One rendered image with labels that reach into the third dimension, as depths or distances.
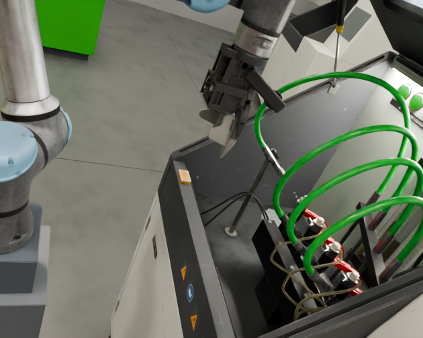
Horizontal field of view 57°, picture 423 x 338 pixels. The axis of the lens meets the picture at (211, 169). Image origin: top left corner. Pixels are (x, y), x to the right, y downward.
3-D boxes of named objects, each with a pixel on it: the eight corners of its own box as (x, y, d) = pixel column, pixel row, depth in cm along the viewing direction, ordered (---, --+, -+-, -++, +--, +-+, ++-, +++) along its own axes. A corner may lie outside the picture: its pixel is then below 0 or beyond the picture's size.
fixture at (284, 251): (241, 255, 114) (262, 217, 106) (270, 257, 118) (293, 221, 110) (283, 371, 88) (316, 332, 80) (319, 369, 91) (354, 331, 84)
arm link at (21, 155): (-54, 199, 72) (-54, 138, 65) (-10, 163, 83) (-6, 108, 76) (9, 221, 73) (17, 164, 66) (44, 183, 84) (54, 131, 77)
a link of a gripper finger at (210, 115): (190, 123, 85) (207, 92, 78) (215, 128, 87) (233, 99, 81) (191, 133, 83) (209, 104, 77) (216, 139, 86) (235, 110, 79)
